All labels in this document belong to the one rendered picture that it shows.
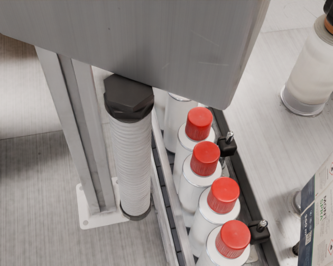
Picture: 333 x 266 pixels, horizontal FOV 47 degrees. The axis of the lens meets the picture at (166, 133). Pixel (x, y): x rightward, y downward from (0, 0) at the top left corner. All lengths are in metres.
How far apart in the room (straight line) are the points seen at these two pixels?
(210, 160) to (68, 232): 0.33
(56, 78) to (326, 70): 0.47
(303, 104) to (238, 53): 0.57
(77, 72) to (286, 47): 0.61
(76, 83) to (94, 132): 0.08
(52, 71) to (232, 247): 0.25
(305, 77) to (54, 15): 0.55
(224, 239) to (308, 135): 0.40
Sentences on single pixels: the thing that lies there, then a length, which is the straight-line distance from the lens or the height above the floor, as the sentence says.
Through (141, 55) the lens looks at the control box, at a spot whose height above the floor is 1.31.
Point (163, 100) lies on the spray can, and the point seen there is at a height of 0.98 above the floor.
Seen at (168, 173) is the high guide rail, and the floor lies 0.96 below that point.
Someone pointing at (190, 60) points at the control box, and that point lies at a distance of 0.22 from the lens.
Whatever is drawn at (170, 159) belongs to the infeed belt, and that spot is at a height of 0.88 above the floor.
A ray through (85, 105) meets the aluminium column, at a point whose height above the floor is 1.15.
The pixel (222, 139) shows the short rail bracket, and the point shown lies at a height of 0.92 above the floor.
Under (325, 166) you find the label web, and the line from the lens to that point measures 0.57.
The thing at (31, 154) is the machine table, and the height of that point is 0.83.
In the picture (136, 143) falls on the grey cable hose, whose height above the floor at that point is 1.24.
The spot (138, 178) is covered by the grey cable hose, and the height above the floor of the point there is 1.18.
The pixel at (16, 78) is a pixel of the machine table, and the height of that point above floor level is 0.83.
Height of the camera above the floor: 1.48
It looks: 57 degrees down
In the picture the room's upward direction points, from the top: 5 degrees clockwise
